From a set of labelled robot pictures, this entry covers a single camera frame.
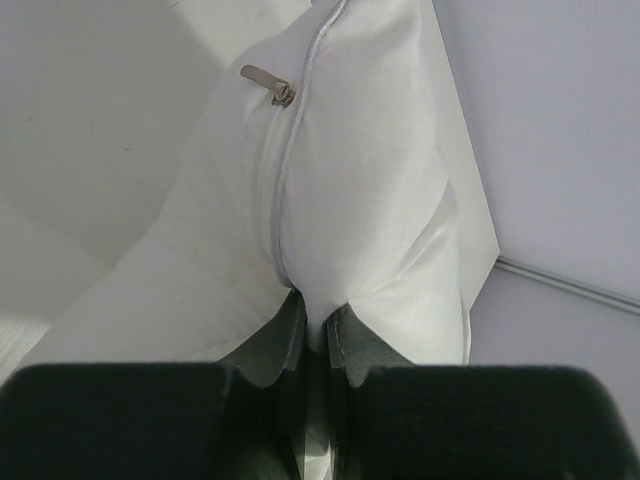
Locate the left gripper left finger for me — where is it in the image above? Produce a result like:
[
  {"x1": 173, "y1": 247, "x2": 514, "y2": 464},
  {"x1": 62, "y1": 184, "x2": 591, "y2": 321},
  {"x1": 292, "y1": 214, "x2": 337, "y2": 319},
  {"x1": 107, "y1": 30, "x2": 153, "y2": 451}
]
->
[{"x1": 1, "y1": 292, "x2": 306, "y2": 479}]

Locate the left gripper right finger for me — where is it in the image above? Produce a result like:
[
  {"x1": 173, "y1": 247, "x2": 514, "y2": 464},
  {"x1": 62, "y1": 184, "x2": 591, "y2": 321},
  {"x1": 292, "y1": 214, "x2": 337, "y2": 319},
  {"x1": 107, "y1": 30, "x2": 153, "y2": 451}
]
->
[{"x1": 326, "y1": 306, "x2": 639, "y2": 479}]

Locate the white pillow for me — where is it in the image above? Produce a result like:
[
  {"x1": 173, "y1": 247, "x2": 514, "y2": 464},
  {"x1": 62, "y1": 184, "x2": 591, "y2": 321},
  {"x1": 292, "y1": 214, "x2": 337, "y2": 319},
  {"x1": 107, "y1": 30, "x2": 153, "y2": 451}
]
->
[{"x1": 24, "y1": 1, "x2": 469, "y2": 366}]

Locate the metal pillow zipper pull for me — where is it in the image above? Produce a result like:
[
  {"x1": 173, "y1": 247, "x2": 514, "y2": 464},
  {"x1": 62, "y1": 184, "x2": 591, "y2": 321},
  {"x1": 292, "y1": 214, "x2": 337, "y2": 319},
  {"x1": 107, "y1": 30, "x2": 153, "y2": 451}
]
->
[{"x1": 240, "y1": 64, "x2": 296, "y2": 108}]

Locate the left aluminium frame post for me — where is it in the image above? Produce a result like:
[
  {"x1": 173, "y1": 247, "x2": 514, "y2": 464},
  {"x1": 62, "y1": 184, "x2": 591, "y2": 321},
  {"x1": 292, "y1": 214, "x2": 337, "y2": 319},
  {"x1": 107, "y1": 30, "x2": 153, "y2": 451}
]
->
[{"x1": 494, "y1": 256, "x2": 639, "y2": 316}]

